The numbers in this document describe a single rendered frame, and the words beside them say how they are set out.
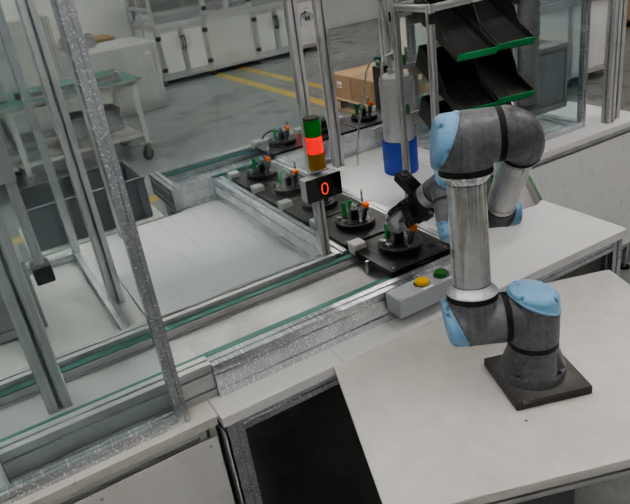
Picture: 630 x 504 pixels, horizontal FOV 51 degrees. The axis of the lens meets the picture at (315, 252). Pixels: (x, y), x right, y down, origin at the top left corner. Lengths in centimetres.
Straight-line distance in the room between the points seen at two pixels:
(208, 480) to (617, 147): 258
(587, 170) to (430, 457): 221
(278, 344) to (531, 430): 66
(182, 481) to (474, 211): 97
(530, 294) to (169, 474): 96
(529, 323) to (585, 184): 198
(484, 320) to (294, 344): 53
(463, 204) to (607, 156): 216
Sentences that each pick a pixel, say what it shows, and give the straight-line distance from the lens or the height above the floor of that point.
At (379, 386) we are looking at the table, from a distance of 169.
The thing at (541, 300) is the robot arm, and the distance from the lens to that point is 153.
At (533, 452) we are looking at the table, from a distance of 152.
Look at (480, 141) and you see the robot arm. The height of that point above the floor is 147.
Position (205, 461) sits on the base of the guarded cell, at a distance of 176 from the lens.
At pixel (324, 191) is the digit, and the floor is 119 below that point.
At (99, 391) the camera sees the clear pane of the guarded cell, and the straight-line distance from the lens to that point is 160.
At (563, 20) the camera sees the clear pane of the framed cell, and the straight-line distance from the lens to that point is 329.
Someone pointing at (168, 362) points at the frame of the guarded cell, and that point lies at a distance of 160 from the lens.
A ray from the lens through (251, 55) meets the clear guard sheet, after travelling 186.
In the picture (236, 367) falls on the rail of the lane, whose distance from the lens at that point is 172.
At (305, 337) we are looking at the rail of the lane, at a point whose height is 93.
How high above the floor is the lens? 190
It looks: 26 degrees down
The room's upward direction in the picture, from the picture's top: 9 degrees counter-clockwise
